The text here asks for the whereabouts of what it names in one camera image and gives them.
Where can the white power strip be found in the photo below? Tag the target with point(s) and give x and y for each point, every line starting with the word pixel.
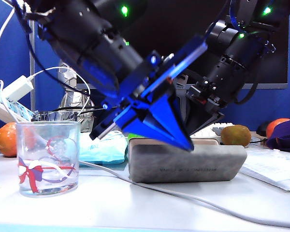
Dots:
pixel 17 110

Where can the black computer mouse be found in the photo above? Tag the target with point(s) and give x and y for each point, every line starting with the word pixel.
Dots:
pixel 262 129

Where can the white and grey keyboard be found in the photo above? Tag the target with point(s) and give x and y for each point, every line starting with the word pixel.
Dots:
pixel 207 131

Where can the black computer monitor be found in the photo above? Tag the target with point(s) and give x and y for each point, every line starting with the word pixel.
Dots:
pixel 171 21

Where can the grey suede glasses case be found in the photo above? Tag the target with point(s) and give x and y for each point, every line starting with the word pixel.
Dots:
pixel 188 164

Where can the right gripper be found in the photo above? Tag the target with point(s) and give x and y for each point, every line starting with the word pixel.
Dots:
pixel 205 96

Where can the silver robot figurine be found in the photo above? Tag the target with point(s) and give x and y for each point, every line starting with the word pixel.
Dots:
pixel 72 101

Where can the glass cup with ribbon print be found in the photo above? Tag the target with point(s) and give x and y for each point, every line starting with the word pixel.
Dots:
pixel 48 174

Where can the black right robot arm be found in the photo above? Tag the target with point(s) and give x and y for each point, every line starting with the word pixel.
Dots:
pixel 236 55

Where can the clear plastic document folder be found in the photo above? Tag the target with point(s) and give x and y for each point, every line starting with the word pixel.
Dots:
pixel 273 169

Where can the brown kiwi fruit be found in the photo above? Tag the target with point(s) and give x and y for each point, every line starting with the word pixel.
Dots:
pixel 235 135

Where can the orange fruit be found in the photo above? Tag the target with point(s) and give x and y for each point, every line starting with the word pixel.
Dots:
pixel 6 142
pixel 271 128

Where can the white charger adapter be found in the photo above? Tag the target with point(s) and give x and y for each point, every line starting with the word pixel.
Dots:
pixel 17 88

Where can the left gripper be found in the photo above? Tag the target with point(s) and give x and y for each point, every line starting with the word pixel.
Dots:
pixel 145 82

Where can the aluminium partition post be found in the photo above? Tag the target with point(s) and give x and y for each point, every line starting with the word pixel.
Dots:
pixel 32 96

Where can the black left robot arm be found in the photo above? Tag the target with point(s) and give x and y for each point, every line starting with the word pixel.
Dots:
pixel 87 31

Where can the blue face mask pack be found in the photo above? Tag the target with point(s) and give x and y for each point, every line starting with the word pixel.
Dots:
pixel 99 149

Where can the grey monitor stand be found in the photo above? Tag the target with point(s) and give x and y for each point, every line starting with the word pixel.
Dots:
pixel 182 108

